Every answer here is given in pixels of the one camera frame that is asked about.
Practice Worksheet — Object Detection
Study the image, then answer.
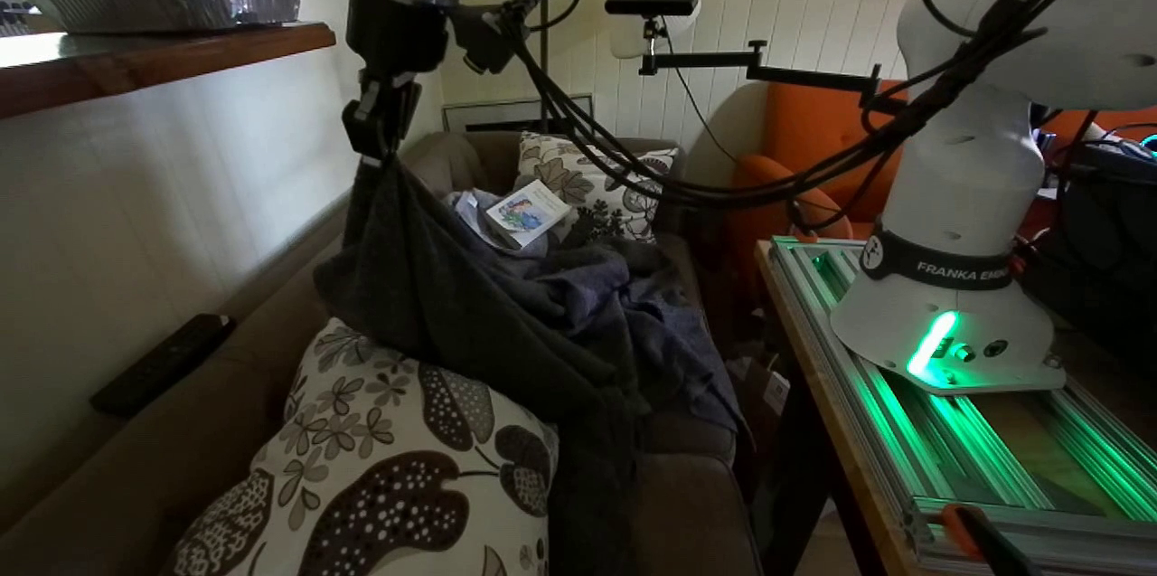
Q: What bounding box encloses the black remote control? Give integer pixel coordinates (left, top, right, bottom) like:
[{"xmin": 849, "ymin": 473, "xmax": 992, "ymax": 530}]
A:
[{"xmin": 89, "ymin": 313, "xmax": 238, "ymax": 420}]

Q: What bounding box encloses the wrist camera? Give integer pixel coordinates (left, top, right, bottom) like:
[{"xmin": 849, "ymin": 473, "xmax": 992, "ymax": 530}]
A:
[{"xmin": 449, "ymin": 3, "xmax": 522, "ymax": 77}]

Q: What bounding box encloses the large white floral pillow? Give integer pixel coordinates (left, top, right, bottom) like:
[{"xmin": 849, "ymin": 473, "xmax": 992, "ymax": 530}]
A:
[{"xmin": 163, "ymin": 316, "xmax": 561, "ymax": 576}]

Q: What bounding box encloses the camera on mount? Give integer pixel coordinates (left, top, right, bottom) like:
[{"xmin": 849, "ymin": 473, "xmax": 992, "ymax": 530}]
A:
[{"xmin": 603, "ymin": 0, "xmax": 908, "ymax": 118}]

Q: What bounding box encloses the cardboard box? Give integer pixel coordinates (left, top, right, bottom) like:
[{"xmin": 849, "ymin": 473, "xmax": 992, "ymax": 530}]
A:
[{"xmin": 726, "ymin": 350, "xmax": 795, "ymax": 473}]

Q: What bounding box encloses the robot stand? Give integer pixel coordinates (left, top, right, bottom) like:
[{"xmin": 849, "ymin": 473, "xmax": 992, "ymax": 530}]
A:
[{"xmin": 754, "ymin": 236, "xmax": 1157, "ymax": 576}]

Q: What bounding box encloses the orange armchair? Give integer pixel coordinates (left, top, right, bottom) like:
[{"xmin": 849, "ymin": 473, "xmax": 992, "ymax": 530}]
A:
[{"xmin": 723, "ymin": 79, "xmax": 1157, "ymax": 289}]

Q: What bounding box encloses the brown sofa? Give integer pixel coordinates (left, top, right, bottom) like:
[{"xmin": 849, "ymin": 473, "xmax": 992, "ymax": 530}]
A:
[{"xmin": 0, "ymin": 130, "xmax": 766, "ymax": 576}]

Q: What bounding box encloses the aluminium foil tray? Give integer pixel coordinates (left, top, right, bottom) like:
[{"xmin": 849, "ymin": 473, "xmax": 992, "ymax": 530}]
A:
[{"xmin": 13, "ymin": 0, "xmax": 315, "ymax": 35}]

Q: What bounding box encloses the blue grey blanket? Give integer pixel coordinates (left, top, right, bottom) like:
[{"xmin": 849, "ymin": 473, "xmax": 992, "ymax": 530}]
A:
[{"xmin": 443, "ymin": 187, "xmax": 753, "ymax": 452}]

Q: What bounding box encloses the small white floral pillow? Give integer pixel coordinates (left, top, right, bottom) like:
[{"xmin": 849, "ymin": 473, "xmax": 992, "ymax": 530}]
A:
[{"xmin": 515, "ymin": 131, "xmax": 680, "ymax": 245}]

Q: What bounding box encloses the wooden shelf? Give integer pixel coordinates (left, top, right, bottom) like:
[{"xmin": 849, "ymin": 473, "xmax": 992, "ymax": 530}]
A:
[{"xmin": 0, "ymin": 22, "xmax": 338, "ymax": 121}]

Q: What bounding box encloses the small illustrated book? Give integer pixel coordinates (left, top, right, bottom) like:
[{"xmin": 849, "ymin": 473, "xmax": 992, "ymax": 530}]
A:
[{"xmin": 484, "ymin": 179, "xmax": 573, "ymax": 250}]

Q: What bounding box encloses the picture frame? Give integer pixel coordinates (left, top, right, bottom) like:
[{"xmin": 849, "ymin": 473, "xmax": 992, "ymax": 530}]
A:
[{"xmin": 441, "ymin": 93, "xmax": 595, "ymax": 135}]

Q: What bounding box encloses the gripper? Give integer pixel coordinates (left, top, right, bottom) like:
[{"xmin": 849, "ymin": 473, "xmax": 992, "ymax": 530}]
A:
[{"xmin": 341, "ymin": 0, "xmax": 451, "ymax": 164}]

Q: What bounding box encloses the dark grey cloth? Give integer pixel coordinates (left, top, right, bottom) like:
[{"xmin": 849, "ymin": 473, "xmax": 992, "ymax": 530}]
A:
[{"xmin": 313, "ymin": 151, "xmax": 654, "ymax": 576}]

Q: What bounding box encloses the orange and black clamp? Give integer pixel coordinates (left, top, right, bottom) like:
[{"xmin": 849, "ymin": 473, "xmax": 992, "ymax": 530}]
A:
[{"xmin": 938, "ymin": 503, "xmax": 1042, "ymax": 576}]

